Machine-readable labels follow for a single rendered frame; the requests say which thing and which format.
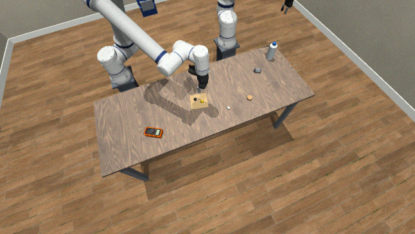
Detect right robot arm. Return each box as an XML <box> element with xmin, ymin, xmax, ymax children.
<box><xmin>82</xmin><ymin>0</ymin><xmax>209</xmax><ymax>85</ymax></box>

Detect tan flat mat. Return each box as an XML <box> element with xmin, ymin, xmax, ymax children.
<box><xmin>190</xmin><ymin>93</ymin><xmax>209</xmax><ymax>110</ymax></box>

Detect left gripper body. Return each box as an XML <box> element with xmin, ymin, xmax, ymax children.
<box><xmin>284</xmin><ymin>0</ymin><xmax>294</xmax><ymax>8</ymax></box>

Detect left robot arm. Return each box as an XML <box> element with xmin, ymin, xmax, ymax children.
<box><xmin>216</xmin><ymin>0</ymin><xmax>237</xmax><ymax>49</ymax></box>

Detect orange digital multimeter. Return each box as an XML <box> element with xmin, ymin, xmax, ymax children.
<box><xmin>144</xmin><ymin>127</ymin><xmax>163</xmax><ymax>138</ymax></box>

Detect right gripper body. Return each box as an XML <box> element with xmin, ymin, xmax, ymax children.
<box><xmin>188</xmin><ymin>65</ymin><xmax>210</xmax><ymax>89</ymax></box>

